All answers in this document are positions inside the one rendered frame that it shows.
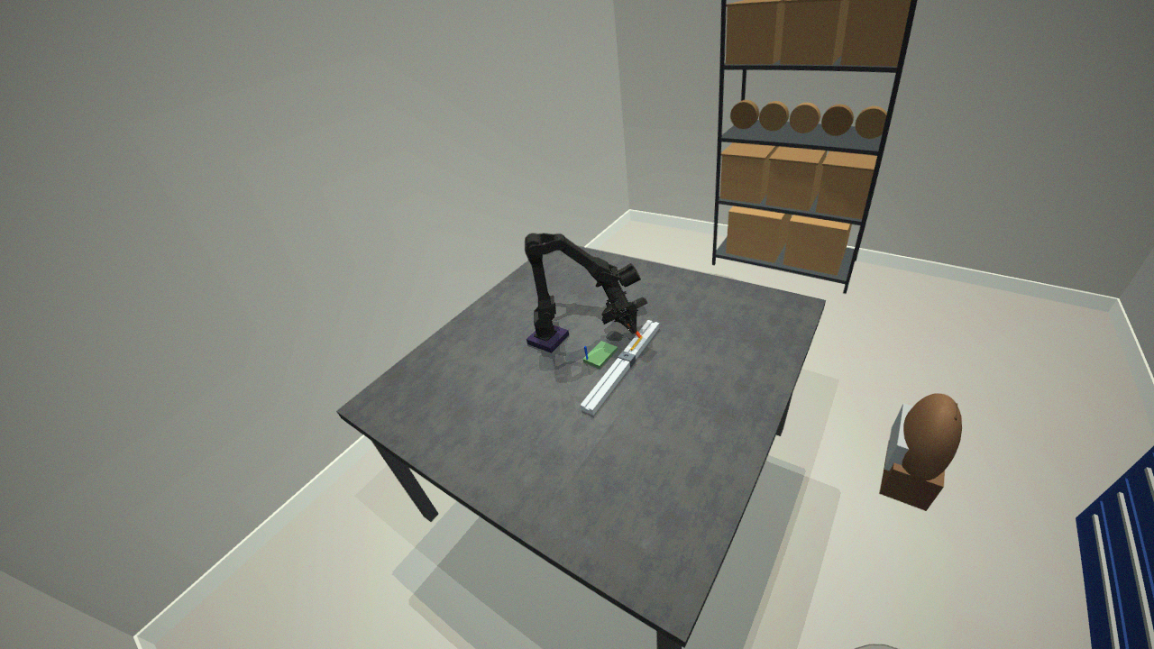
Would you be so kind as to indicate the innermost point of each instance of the green flat tray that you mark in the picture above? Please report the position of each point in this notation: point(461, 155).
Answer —
point(600, 354)

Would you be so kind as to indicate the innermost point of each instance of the light grey metal rail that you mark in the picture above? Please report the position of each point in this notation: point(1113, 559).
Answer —
point(616, 372)

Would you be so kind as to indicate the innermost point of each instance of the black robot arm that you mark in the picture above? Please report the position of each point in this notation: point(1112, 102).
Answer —
point(538, 244)

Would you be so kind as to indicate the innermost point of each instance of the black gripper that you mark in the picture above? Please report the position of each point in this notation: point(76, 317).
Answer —
point(631, 310)

